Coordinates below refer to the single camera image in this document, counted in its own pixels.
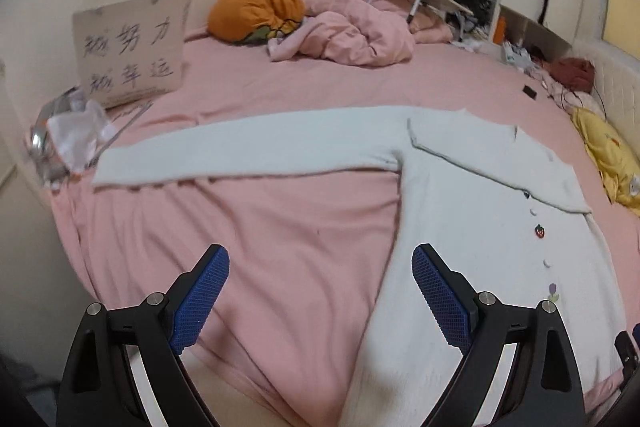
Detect pile of small white clutter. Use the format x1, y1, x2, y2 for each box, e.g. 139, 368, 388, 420
501, 41, 540, 76

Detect dark red cloth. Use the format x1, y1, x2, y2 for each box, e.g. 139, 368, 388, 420
547, 57, 597, 94

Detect white padded headboard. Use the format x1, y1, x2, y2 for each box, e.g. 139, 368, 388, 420
590, 39, 640, 138

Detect black cable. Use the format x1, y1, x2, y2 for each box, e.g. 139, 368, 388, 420
559, 84, 607, 118

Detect cardboard box with writing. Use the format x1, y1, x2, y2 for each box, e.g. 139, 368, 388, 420
71, 0, 197, 110

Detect orange pumpkin pillow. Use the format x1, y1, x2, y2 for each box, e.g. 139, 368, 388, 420
207, 0, 306, 45

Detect pink bed sheet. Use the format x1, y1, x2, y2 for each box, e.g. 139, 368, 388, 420
47, 24, 640, 427

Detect white knit cardigan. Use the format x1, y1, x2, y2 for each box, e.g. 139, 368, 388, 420
92, 106, 632, 427

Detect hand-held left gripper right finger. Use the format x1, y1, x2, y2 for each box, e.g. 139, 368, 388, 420
411, 243, 586, 427

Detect white open shelf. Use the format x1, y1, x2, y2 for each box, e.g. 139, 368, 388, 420
490, 4, 577, 72

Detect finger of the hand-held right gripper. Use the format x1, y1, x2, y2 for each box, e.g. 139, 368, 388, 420
614, 322, 640, 380

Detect yellow printed cloth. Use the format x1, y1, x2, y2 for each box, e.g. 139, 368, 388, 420
570, 106, 640, 208

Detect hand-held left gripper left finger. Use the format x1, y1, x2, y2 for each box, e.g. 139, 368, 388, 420
59, 244, 231, 427

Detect pink crumpled quilt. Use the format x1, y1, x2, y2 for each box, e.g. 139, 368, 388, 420
266, 0, 453, 68

